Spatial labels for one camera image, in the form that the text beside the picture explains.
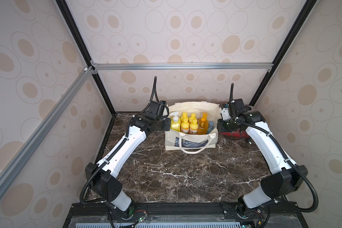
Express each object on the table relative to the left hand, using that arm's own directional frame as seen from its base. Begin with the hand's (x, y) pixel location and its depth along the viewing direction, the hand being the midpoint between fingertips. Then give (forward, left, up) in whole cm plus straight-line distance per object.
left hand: (172, 121), depth 77 cm
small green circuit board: (-42, +15, -26) cm, 52 cm away
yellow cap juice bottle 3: (+10, -7, -7) cm, 14 cm away
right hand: (0, -30, -4) cm, 30 cm away
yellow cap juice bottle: (+4, -8, -10) cm, 13 cm away
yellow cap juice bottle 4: (+10, -13, -7) cm, 18 cm away
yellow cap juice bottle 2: (+3, -13, -9) cm, 16 cm away
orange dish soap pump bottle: (+8, -20, -12) cm, 25 cm away
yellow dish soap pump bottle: (+4, -2, -8) cm, 9 cm away
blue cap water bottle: (+7, -25, -14) cm, 29 cm away
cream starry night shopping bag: (-6, -11, -13) cm, 18 cm away
